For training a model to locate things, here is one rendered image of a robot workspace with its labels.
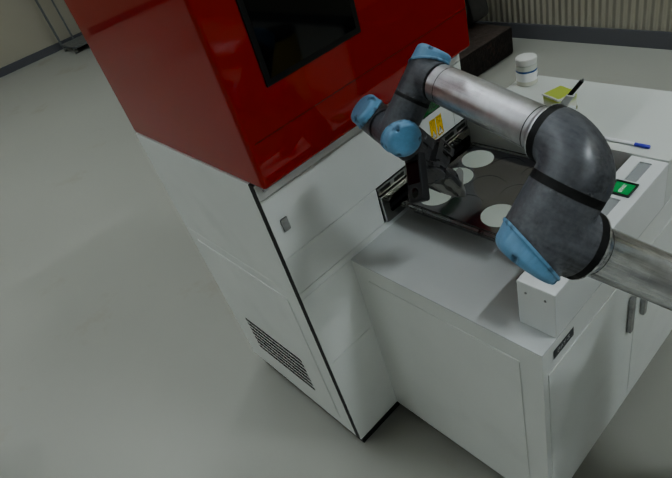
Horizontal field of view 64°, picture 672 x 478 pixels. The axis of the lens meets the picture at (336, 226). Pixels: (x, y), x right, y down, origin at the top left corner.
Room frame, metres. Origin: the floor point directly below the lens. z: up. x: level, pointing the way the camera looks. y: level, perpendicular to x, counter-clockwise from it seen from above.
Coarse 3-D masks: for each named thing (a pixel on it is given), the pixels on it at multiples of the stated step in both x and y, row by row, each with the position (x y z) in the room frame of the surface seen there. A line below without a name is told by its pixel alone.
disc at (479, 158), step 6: (480, 150) 1.48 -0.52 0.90; (468, 156) 1.47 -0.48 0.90; (474, 156) 1.46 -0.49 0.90; (480, 156) 1.45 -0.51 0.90; (486, 156) 1.43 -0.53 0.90; (492, 156) 1.42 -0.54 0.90; (462, 162) 1.45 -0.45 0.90; (468, 162) 1.43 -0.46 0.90; (474, 162) 1.42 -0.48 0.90; (480, 162) 1.41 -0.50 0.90; (486, 162) 1.40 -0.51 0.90
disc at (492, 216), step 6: (498, 204) 1.18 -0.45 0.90; (504, 204) 1.18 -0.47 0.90; (486, 210) 1.18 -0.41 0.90; (492, 210) 1.17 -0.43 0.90; (498, 210) 1.16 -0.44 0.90; (504, 210) 1.15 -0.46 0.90; (480, 216) 1.16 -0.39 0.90; (486, 216) 1.15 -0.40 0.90; (492, 216) 1.14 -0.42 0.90; (498, 216) 1.14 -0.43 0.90; (504, 216) 1.13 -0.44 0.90; (486, 222) 1.13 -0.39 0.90; (492, 222) 1.12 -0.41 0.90; (498, 222) 1.11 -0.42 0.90
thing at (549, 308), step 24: (624, 168) 1.09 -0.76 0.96; (648, 168) 1.06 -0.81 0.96; (648, 192) 0.99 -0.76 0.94; (624, 216) 0.93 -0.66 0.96; (648, 216) 1.00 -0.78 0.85; (528, 288) 0.81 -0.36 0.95; (552, 288) 0.78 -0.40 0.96; (576, 288) 0.81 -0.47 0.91; (528, 312) 0.82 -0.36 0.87; (552, 312) 0.77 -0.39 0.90; (576, 312) 0.81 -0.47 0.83; (552, 336) 0.77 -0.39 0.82
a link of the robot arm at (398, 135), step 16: (400, 96) 0.99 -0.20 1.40; (384, 112) 1.03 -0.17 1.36; (400, 112) 0.97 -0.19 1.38; (416, 112) 0.96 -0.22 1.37; (384, 128) 0.97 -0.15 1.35; (400, 128) 0.94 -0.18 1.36; (416, 128) 0.94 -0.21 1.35; (384, 144) 0.96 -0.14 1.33; (400, 144) 0.93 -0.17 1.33; (416, 144) 0.94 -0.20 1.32
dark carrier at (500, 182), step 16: (496, 160) 1.40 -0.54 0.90; (512, 160) 1.37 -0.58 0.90; (528, 160) 1.34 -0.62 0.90; (480, 176) 1.34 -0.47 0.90; (496, 176) 1.32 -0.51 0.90; (512, 176) 1.29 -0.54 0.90; (528, 176) 1.27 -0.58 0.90; (480, 192) 1.27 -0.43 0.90; (496, 192) 1.24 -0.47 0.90; (512, 192) 1.22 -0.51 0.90; (432, 208) 1.26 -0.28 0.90; (448, 208) 1.24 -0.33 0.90; (464, 208) 1.22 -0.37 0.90; (480, 208) 1.20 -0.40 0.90; (480, 224) 1.13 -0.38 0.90
